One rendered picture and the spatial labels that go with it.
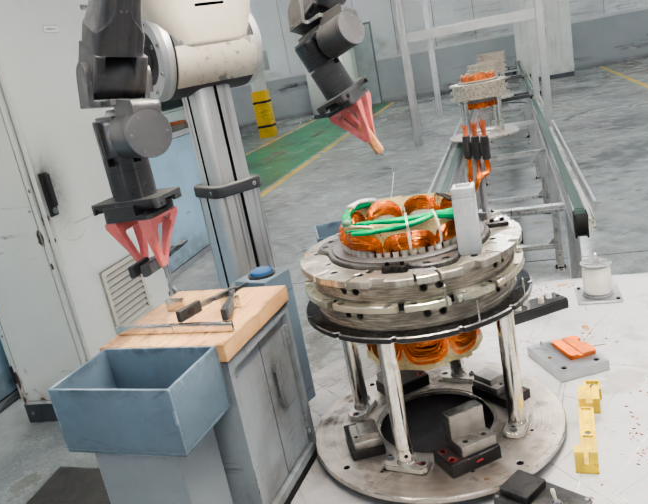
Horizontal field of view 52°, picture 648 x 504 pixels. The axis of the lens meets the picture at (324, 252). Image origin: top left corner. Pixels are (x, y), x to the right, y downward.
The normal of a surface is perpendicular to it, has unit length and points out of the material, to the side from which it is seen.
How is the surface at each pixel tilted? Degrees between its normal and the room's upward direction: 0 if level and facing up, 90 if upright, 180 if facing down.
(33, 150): 90
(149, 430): 90
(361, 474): 0
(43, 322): 90
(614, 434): 0
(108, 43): 117
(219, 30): 90
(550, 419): 0
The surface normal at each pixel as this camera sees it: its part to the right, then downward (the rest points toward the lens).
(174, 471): -0.32, 0.32
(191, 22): 0.61, 0.11
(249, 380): 0.93, -0.07
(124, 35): 0.57, 0.54
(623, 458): -0.18, -0.94
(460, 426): 0.37, 0.19
